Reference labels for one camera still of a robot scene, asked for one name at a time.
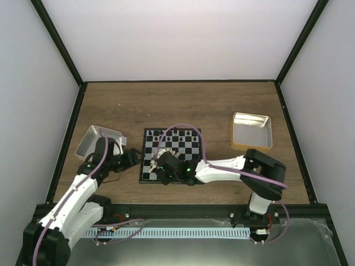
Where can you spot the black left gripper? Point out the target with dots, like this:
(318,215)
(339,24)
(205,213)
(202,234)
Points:
(132,160)

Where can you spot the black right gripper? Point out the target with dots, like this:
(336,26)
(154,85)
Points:
(165,179)

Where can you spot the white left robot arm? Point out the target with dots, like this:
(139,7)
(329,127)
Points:
(50,240)

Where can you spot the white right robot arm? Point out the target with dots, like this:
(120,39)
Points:
(264,175)

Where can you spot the pile of white chess pieces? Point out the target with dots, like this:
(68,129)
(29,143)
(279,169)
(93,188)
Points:
(165,161)

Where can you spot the black white chess board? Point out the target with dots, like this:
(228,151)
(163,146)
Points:
(187,151)

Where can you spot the row of black chess pieces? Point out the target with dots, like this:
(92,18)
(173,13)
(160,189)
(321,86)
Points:
(175,134)

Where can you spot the pink metal tin box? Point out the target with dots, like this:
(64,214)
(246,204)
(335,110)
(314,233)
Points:
(88,142)

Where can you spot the gold metal tin box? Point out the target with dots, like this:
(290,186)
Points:
(251,131)

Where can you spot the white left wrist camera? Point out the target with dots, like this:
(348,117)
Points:
(122,140)

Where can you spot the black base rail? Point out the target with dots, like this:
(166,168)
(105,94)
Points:
(236,214)

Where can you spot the black enclosure frame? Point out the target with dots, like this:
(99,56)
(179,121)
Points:
(205,103)

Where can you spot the light blue cable duct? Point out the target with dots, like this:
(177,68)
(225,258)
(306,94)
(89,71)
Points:
(171,233)

